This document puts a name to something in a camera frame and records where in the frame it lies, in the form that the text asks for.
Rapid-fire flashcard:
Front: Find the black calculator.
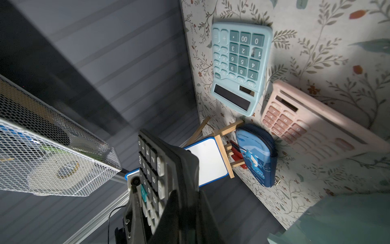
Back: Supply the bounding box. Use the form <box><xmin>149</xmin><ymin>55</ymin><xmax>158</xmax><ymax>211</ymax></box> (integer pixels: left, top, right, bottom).
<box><xmin>138</xmin><ymin>129</ymin><xmax>199</xmax><ymax>244</ymax></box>

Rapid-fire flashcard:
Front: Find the mint green storage box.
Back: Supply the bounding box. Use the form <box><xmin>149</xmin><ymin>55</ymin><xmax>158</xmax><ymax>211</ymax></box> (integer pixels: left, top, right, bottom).
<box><xmin>268</xmin><ymin>193</ymin><xmax>390</xmax><ymax>244</ymax></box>

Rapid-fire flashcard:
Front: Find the white tape roll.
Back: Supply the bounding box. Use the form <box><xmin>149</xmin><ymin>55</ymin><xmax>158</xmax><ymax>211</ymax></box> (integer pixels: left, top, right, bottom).
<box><xmin>27</xmin><ymin>153</ymin><xmax>94</xmax><ymax>196</ymax></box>

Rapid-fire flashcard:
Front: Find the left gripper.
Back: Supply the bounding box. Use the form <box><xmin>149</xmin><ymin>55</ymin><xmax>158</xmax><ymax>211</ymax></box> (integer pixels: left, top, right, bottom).
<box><xmin>114</xmin><ymin>176</ymin><xmax>146</xmax><ymax>244</ymax></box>

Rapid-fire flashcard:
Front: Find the white mesh wall basket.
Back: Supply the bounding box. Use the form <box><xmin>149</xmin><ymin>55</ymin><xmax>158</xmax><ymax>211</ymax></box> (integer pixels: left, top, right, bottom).
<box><xmin>1</xmin><ymin>77</ymin><xmax>122</xmax><ymax>197</ymax></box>

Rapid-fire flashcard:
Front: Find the blue dinosaur pencil case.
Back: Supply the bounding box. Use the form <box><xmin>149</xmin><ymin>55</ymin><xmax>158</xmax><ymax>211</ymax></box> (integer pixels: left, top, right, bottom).
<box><xmin>235</xmin><ymin>124</ymin><xmax>277</xmax><ymax>188</ymax></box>

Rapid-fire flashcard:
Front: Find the blue framed whiteboard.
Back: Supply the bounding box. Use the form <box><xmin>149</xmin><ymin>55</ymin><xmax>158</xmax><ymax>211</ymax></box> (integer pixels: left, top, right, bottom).
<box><xmin>125</xmin><ymin>133</ymin><xmax>228</xmax><ymax>192</ymax></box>

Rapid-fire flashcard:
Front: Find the teal calculator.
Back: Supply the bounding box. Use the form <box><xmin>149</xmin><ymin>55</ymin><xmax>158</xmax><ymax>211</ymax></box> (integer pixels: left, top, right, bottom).
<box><xmin>211</xmin><ymin>22</ymin><xmax>273</xmax><ymax>117</ymax></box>

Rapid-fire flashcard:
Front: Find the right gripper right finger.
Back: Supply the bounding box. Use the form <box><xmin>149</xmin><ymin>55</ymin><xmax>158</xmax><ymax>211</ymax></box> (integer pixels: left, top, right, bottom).
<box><xmin>198</xmin><ymin>192</ymin><xmax>225</xmax><ymax>244</ymax></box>

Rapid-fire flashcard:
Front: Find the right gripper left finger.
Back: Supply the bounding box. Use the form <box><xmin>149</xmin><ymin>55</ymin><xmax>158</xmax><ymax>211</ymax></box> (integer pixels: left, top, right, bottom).
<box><xmin>148</xmin><ymin>190</ymin><xmax>182</xmax><ymax>244</ymax></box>

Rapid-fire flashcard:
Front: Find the small pink calculator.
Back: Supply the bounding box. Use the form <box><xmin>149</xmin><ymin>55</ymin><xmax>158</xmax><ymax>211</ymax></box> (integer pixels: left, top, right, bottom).
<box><xmin>261</xmin><ymin>80</ymin><xmax>390</xmax><ymax>164</ymax></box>

